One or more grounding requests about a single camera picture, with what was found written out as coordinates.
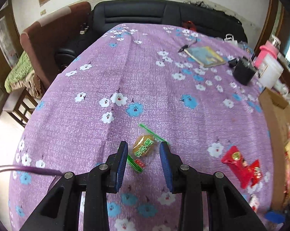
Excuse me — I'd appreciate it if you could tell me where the small red candy packet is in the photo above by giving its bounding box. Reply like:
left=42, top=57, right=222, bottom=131
left=221, top=146, right=262, bottom=189

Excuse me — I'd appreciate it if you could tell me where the yellow green cake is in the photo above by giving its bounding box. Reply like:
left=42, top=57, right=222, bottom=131
left=127, top=124, right=166, bottom=173

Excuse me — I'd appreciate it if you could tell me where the cardboard tray box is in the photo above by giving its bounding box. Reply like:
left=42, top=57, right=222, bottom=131
left=258, top=88, right=290, bottom=210

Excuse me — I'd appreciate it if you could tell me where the black cup with tool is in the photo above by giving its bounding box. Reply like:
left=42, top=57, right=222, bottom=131
left=233, top=57, right=257, bottom=85

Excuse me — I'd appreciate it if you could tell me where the green blanket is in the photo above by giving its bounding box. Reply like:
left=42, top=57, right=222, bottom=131
left=4, top=51, right=34, bottom=93

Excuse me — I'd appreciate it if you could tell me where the white plastic jar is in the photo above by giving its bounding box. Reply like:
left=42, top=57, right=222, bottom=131
left=258, top=54, right=284, bottom=89

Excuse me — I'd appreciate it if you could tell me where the purple floral tablecloth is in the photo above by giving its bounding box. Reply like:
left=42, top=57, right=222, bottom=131
left=14, top=23, right=273, bottom=218

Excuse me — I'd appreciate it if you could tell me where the yellow blue book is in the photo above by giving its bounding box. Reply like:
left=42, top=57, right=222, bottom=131
left=184, top=46, right=227, bottom=68

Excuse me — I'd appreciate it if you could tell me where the pink sleeved thermos bottle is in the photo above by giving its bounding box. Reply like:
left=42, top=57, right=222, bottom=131
left=254, top=34, right=281, bottom=69

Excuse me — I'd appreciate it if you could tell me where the brown armchair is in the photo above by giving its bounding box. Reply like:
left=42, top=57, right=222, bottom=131
left=20, top=2, right=91, bottom=90

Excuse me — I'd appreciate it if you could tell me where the black leather sofa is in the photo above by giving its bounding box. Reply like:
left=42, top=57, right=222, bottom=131
left=54, top=0, right=248, bottom=70

